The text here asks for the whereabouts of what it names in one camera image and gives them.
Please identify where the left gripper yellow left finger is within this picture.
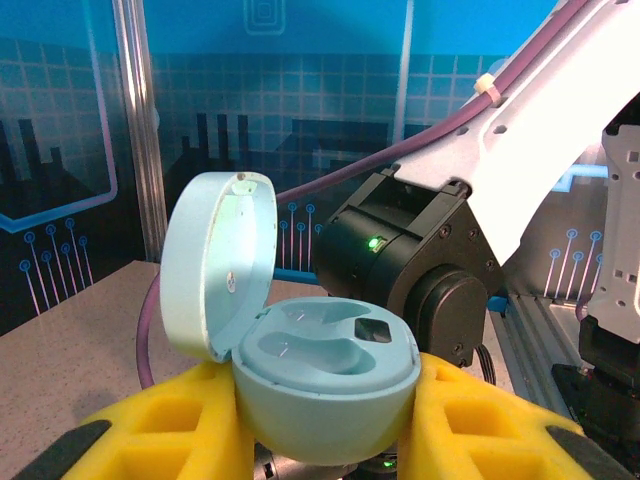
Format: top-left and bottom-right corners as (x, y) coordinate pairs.
(12, 358), (257, 480)

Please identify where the black gripper wire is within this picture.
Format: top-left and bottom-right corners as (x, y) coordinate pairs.
(474, 343), (497, 387)

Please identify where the aluminium frame post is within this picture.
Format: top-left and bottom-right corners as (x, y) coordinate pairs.
(112, 0), (169, 264)

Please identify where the long aluminium mounting rail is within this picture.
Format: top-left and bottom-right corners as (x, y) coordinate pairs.
(492, 292), (594, 419)

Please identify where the light blue earbud charging case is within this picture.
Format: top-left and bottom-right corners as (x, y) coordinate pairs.
(159, 171), (422, 467)

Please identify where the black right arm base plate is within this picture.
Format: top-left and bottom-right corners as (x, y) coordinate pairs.
(549, 363), (640, 454)

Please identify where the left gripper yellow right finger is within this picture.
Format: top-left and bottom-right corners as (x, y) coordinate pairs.
(397, 352), (639, 480)

